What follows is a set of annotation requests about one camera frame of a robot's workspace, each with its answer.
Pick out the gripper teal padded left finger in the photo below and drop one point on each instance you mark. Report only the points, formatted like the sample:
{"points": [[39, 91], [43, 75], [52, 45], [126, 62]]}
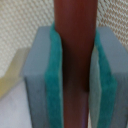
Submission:
{"points": [[43, 76]]}

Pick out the gripper teal padded right finger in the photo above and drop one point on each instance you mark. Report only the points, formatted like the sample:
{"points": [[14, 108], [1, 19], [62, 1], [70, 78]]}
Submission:
{"points": [[108, 98]]}

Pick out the brown toy sausage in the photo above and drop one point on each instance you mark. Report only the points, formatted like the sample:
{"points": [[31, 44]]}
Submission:
{"points": [[75, 21]]}

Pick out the woven beige placemat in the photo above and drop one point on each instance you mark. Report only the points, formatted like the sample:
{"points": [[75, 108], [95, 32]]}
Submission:
{"points": [[20, 19]]}

